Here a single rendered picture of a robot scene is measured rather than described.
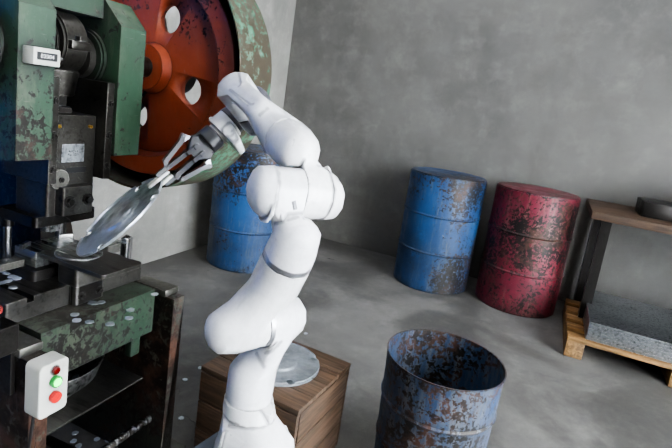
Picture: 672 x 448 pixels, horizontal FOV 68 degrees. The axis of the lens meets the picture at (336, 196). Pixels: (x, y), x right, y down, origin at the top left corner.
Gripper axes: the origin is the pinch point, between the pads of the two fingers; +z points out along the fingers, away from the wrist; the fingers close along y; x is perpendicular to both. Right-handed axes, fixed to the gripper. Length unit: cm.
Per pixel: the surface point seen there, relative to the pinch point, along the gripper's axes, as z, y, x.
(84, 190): 17.4, 8.4, -12.5
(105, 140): 3.8, 15.1, -15.8
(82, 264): 30.3, -4.4, -1.4
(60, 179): 19.2, 15.3, -9.1
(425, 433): -7, -110, 34
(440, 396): -18, -101, 36
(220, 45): -40.8, 15.9, -17.4
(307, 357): 5, -89, -9
